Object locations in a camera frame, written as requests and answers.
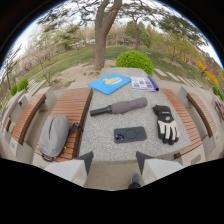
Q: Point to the black smartphone with case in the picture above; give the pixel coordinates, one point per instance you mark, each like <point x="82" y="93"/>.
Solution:
<point x="130" y="134"/>

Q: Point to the grey backpack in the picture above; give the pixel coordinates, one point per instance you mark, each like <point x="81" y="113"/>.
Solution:
<point x="54" y="136"/>

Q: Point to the black and white glove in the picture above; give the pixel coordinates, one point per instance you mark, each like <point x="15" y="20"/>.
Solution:
<point x="166" y="125"/>

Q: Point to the round green bush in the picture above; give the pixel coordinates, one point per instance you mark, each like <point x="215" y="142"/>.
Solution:
<point x="134" y="61"/>

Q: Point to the large tree trunk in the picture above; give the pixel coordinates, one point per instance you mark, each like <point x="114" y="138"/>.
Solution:
<point x="101" y="33"/>

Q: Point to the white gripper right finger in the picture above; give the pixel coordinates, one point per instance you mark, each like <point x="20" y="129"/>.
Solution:
<point x="156" y="168"/>

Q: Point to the grey folded umbrella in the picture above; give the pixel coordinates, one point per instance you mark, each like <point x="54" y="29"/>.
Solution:
<point x="121" y="106"/>

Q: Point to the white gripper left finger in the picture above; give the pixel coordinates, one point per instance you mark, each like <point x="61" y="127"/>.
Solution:
<point x="71" y="169"/>

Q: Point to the open magazine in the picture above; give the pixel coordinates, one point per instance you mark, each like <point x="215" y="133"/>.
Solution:
<point x="144" y="83"/>

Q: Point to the small round green shrub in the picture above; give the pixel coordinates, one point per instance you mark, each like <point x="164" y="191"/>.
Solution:
<point x="22" y="84"/>
<point x="13" y="89"/>

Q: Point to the wooden slat bench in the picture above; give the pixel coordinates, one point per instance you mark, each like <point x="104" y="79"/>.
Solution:
<point x="201" y="113"/>
<point x="183" y="121"/>
<point x="28" y="116"/>
<point x="71" y="113"/>

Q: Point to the blue book with yellow print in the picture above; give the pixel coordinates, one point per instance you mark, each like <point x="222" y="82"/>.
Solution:
<point x="109" y="82"/>

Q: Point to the person's shoe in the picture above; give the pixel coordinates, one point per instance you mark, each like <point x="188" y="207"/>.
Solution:
<point x="135" y="181"/>

